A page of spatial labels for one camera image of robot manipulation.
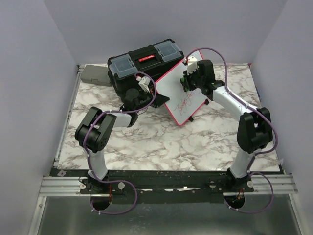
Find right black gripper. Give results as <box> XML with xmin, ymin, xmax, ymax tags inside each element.
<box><xmin>182</xmin><ymin>68</ymin><xmax>203</xmax><ymax>92</ymax></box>

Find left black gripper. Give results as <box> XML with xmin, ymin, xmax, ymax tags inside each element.
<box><xmin>135</xmin><ymin>88</ymin><xmax>170</xmax><ymax>113</ymax></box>

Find green black whiteboard eraser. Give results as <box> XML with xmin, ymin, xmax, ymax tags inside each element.
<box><xmin>180</xmin><ymin>77</ymin><xmax>189</xmax><ymax>87</ymax></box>

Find pink framed whiteboard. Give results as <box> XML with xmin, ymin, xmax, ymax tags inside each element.
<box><xmin>156</xmin><ymin>60</ymin><xmax>207</xmax><ymax>126</ymax></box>

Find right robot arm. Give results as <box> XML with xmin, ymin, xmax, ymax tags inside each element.
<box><xmin>180</xmin><ymin>56</ymin><xmax>273</xmax><ymax>192</ymax></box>

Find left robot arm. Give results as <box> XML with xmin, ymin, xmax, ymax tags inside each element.
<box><xmin>75</xmin><ymin>88</ymin><xmax>170</xmax><ymax>193</ymax></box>

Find black plastic toolbox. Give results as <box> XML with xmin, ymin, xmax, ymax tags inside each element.
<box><xmin>107</xmin><ymin>39</ymin><xmax>184</xmax><ymax>100</ymax></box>

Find grey plastic case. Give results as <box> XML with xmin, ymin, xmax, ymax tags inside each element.
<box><xmin>80</xmin><ymin>65</ymin><xmax>112</xmax><ymax>87</ymax></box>

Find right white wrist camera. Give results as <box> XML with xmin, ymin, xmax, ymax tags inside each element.
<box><xmin>183</xmin><ymin>55</ymin><xmax>198</xmax><ymax>75</ymax></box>

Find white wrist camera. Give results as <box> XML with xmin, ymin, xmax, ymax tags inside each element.
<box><xmin>183</xmin><ymin>55</ymin><xmax>198</xmax><ymax>75</ymax></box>
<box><xmin>136</xmin><ymin>75</ymin><xmax>151</xmax><ymax>93</ymax></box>

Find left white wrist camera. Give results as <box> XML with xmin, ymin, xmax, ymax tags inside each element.
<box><xmin>136</xmin><ymin>75</ymin><xmax>151</xmax><ymax>93</ymax></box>

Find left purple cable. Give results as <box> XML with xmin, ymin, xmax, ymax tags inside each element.
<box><xmin>83</xmin><ymin>71</ymin><xmax>157</xmax><ymax>216</ymax></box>

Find purple cable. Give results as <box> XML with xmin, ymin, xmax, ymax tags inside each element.
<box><xmin>184</xmin><ymin>47</ymin><xmax>279</xmax><ymax>214</ymax></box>
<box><xmin>83</xmin><ymin>71</ymin><xmax>157</xmax><ymax>216</ymax></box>

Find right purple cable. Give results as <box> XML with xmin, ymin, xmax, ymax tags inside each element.
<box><xmin>184</xmin><ymin>47</ymin><xmax>279</xmax><ymax>214</ymax></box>

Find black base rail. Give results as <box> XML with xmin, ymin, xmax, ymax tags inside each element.
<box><xmin>50</xmin><ymin>168</ymin><xmax>266</xmax><ymax>205</ymax></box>

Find aluminium frame rail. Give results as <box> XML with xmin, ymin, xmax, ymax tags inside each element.
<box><xmin>28</xmin><ymin>65</ymin><xmax>84</xmax><ymax>235</ymax></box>

